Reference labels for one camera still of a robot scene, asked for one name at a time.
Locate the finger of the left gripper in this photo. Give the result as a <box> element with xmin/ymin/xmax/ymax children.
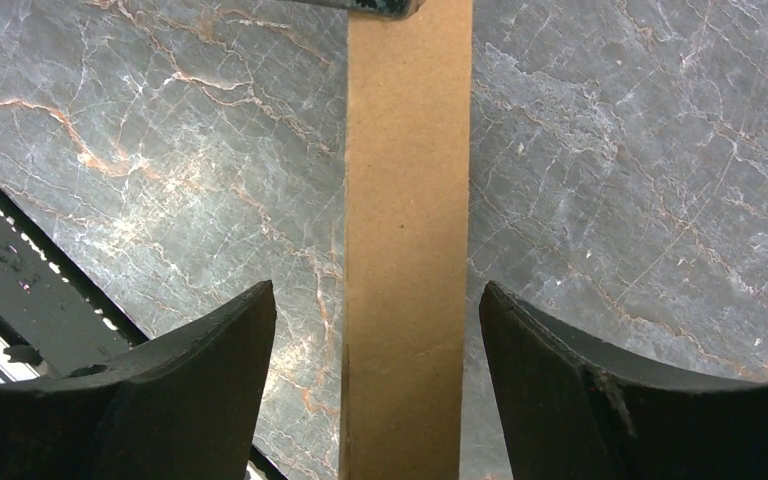
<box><xmin>290</xmin><ymin>0</ymin><xmax>423</xmax><ymax>19</ymax></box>

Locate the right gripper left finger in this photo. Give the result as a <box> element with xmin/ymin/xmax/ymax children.
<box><xmin>0</xmin><ymin>281</ymin><xmax>277</xmax><ymax>479</ymax></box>

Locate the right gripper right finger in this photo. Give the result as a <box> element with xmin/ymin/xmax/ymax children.
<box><xmin>479</xmin><ymin>282</ymin><xmax>768</xmax><ymax>479</ymax></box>

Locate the cardboard box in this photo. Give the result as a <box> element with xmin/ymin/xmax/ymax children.
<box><xmin>339</xmin><ymin>1</ymin><xmax>473</xmax><ymax>479</ymax></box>

